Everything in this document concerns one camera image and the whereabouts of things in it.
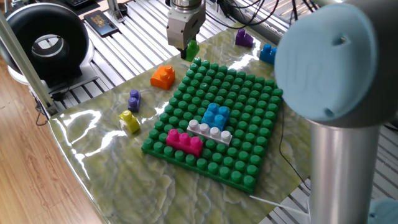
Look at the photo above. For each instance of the aluminium frame post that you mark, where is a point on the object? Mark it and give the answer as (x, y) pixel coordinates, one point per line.
(25, 62)

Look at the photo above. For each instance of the white four-stud block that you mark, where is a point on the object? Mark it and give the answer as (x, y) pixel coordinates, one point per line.
(211, 132)

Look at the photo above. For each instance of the yellow-green single-stud block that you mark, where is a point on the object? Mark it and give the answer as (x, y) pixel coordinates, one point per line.
(130, 122)

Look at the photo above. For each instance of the bright green two-stud block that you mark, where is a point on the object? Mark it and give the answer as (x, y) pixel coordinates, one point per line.
(192, 51)

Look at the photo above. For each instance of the light blue four-stud block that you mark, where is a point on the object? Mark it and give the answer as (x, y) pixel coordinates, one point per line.
(214, 118)

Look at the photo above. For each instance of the orange two-stud block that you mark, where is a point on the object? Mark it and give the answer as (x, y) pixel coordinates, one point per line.
(163, 79)

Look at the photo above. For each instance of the black small card device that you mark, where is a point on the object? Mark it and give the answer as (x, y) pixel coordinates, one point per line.
(101, 23)

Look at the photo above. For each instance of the pink three-stud block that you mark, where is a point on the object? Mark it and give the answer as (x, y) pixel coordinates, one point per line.
(183, 143)

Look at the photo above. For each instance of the silver metal bracket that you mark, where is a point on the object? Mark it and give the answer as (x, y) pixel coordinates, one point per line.
(113, 11)

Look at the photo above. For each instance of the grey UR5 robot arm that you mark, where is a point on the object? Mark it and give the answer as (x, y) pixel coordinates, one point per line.
(335, 93)

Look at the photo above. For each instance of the aluminium profile rail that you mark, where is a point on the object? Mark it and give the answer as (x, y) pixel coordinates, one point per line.
(264, 29)

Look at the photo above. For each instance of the violet two-stud block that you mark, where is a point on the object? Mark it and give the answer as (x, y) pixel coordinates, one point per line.
(134, 102)

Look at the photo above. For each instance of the black keyboard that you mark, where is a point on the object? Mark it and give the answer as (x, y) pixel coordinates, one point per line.
(77, 2)

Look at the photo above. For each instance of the dark purple single-stud block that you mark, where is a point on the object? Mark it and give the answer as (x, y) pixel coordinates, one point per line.
(244, 40)

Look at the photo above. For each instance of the large green studded baseplate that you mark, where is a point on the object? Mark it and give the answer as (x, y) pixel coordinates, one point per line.
(242, 130)

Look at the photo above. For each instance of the green marble patterned mat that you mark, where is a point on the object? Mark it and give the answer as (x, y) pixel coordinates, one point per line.
(124, 186)

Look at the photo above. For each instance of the silver Schunk gripper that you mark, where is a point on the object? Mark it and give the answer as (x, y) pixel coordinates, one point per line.
(183, 28)

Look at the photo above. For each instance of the black round knob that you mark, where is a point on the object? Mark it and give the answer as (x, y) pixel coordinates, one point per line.
(123, 8)

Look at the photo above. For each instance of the blue two-stud block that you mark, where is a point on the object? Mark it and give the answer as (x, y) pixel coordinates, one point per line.
(266, 55)

